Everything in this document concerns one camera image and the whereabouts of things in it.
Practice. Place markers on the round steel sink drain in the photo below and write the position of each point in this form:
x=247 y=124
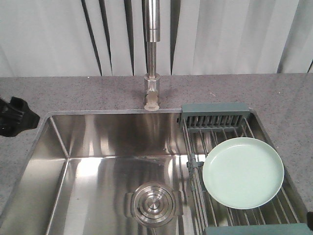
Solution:
x=153 y=204

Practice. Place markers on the steel roll-up drying rack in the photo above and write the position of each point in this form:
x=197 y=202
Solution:
x=204 y=127

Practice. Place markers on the stainless steel sink basin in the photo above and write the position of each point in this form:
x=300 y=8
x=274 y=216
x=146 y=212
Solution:
x=82 y=165

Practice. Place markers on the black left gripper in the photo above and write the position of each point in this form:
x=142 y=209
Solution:
x=16 y=117

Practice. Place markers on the pale green round plate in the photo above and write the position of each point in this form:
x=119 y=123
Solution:
x=243 y=173

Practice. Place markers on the stainless steel faucet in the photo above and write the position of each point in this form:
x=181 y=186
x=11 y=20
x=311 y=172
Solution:
x=152 y=37

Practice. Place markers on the white pleated curtain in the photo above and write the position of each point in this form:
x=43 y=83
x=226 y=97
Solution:
x=106 y=37

